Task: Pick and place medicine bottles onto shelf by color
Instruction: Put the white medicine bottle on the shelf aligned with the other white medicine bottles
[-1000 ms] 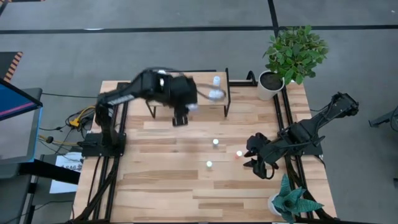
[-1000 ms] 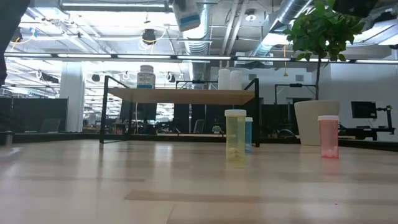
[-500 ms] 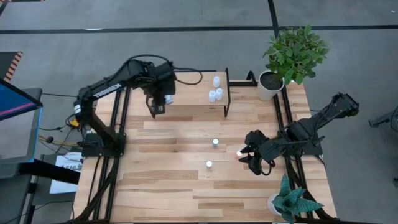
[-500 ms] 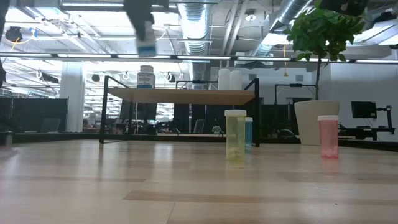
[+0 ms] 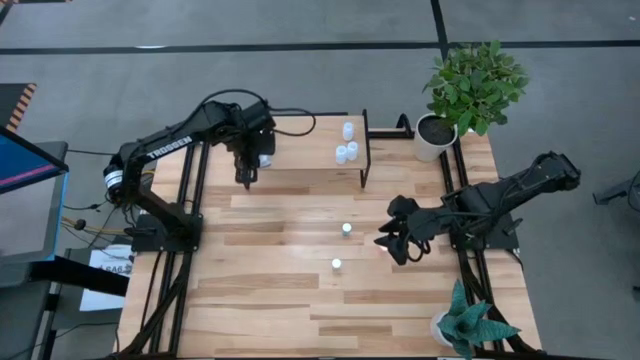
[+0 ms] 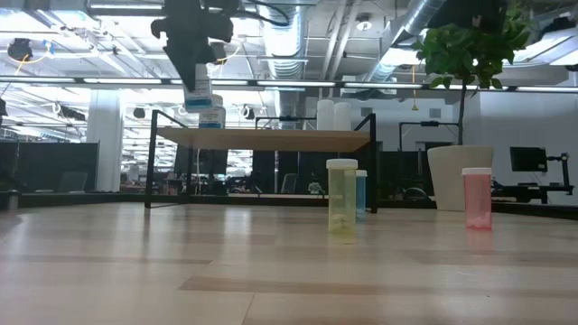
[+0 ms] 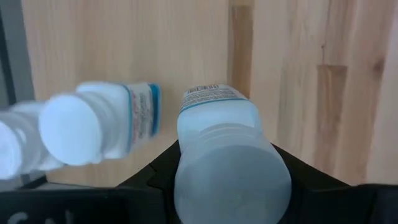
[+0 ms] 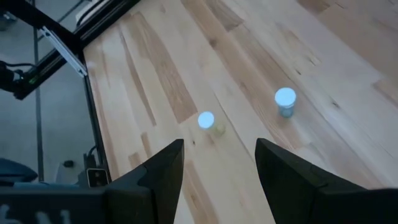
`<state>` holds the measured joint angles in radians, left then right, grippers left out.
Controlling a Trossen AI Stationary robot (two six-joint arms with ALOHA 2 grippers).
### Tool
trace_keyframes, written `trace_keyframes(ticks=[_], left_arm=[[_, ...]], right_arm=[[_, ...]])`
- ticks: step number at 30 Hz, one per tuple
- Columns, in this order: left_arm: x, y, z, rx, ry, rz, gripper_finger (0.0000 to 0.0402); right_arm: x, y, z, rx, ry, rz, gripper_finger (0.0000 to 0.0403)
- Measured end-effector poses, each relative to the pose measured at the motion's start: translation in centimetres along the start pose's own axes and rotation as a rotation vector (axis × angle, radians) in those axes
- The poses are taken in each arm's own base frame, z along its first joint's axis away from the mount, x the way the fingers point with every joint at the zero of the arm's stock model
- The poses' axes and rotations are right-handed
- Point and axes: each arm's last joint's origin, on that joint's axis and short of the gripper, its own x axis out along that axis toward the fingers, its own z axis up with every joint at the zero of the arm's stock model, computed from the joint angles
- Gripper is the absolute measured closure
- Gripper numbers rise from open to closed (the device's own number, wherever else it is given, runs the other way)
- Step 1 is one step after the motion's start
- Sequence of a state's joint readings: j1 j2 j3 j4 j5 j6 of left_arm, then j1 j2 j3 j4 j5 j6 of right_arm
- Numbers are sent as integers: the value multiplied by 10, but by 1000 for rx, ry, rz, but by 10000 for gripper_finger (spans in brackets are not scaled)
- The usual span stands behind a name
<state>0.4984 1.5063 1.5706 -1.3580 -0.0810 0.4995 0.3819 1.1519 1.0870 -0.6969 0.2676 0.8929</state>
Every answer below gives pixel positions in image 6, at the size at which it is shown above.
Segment pink translucent vial white cap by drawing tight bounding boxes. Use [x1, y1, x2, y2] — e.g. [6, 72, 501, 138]
[461, 167, 493, 231]

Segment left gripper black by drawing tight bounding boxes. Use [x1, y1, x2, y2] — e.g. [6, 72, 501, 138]
[151, 0, 240, 91]

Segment dark office partition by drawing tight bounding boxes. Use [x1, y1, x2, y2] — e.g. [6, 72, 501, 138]
[0, 141, 100, 194]

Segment blue translucent vial white cap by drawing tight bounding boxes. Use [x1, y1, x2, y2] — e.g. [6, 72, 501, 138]
[355, 169, 368, 222]

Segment black office desk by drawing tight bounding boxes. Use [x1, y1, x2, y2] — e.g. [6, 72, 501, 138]
[489, 181, 575, 204]

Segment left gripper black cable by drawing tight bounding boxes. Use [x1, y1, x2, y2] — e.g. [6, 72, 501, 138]
[234, 0, 291, 27]

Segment white building column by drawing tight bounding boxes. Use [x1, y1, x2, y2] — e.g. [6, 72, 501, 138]
[86, 88, 124, 193]

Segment yellow translucent vial white cap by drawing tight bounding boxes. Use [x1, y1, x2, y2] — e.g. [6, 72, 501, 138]
[325, 158, 359, 235]

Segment black desk monitor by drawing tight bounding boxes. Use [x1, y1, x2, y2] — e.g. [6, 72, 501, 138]
[509, 146, 549, 173]

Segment large white bottle blue label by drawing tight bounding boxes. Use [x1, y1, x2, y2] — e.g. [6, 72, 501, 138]
[182, 62, 214, 114]
[198, 93, 227, 130]

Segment black metal rig frame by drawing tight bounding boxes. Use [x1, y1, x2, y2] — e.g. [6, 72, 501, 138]
[0, 191, 578, 221]

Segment grey office chair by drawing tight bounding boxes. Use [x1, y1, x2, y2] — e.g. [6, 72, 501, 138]
[279, 172, 300, 195]

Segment black ceiling device yellow cable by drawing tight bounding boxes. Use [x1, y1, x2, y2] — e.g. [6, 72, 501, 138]
[208, 42, 229, 64]
[7, 38, 33, 62]

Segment leafy green plant white pot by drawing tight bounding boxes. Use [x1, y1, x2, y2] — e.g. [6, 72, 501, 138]
[411, 0, 534, 212]

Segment silver ventilation duct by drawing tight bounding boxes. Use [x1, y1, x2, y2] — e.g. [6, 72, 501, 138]
[363, 0, 452, 85]
[259, 0, 312, 132]

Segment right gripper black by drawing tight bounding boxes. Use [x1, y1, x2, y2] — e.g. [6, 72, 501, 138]
[428, 0, 509, 31]

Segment wooden shelf black metal legs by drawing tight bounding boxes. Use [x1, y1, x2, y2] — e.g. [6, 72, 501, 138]
[144, 110, 379, 215]

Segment small white plastic bottle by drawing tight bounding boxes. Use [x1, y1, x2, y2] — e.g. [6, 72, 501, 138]
[316, 99, 336, 132]
[333, 101, 352, 132]

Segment yellow hanging cord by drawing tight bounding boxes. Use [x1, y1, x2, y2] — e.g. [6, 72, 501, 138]
[409, 65, 419, 112]

